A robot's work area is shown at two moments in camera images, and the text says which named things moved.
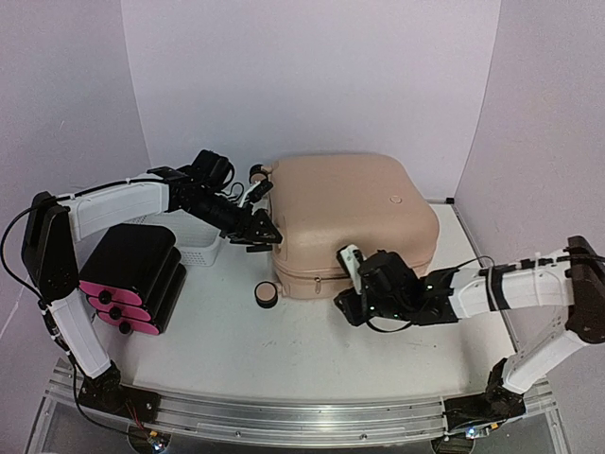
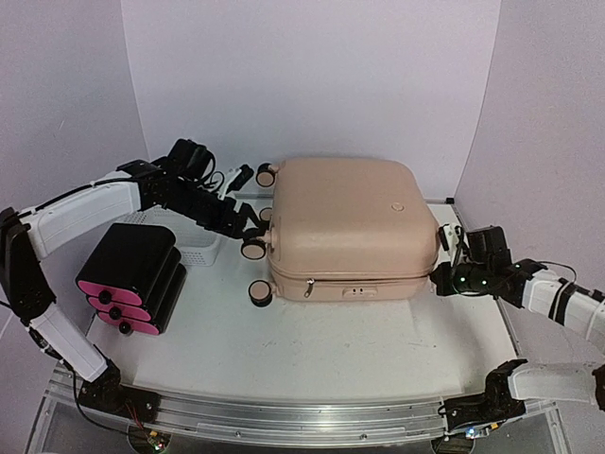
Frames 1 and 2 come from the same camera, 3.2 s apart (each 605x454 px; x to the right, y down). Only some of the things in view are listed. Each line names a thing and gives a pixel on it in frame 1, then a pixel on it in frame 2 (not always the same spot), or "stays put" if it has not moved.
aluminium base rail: (291, 422) stays put
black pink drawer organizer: (133, 278) stays put
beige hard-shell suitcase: (321, 202) stays put
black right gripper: (354, 313) to (443, 284)
